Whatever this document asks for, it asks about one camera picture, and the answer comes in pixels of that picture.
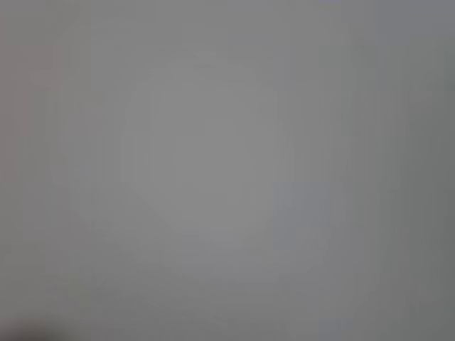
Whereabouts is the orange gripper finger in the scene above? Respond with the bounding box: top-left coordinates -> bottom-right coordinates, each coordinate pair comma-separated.
0,318 -> 77,341

